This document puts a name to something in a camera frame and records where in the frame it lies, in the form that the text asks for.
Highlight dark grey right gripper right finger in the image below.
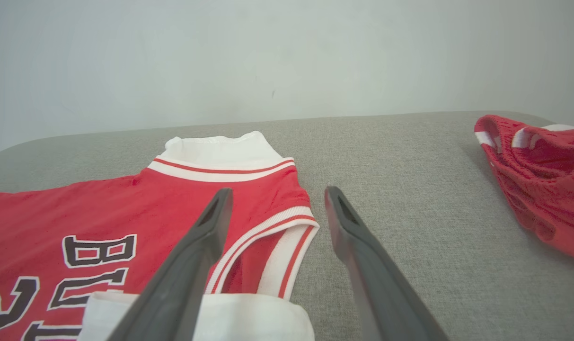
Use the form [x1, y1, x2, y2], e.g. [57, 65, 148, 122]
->
[324, 185, 451, 341]

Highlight red shorts with white stripes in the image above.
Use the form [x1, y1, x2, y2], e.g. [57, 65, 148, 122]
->
[474, 114, 574, 265]

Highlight red basketball jersey white trim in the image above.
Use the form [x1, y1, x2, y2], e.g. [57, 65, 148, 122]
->
[0, 131, 321, 341]

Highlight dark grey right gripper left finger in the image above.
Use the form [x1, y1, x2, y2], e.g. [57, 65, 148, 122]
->
[106, 188, 234, 341]

